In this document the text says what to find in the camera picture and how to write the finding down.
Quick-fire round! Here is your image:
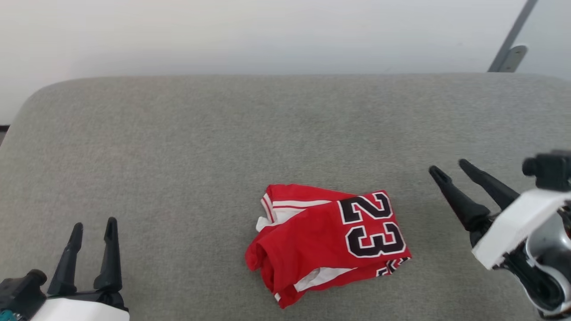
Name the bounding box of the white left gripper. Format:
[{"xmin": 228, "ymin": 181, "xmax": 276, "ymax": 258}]
[{"xmin": 29, "ymin": 217, "xmax": 130, "ymax": 321}]

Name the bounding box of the grey slanted metal post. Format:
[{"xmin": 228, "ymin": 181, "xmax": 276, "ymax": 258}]
[{"xmin": 487, "ymin": 0, "xmax": 539, "ymax": 73}]

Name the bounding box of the grey metal post bracket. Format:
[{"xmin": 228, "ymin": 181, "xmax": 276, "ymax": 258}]
[{"xmin": 499, "ymin": 45, "xmax": 528, "ymax": 73}]

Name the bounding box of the grey fabric sofa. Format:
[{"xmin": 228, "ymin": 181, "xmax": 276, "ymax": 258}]
[{"xmin": 0, "ymin": 73, "xmax": 571, "ymax": 321}]

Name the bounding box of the red white basketball jersey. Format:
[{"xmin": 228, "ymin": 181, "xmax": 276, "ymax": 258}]
[{"xmin": 244, "ymin": 183, "xmax": 412, "ymax": 309}]

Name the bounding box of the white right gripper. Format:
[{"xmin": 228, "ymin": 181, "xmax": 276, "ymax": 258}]
[{"xmin": 429, "ymin": 158, "xmax": 571, "ymax": 271}]

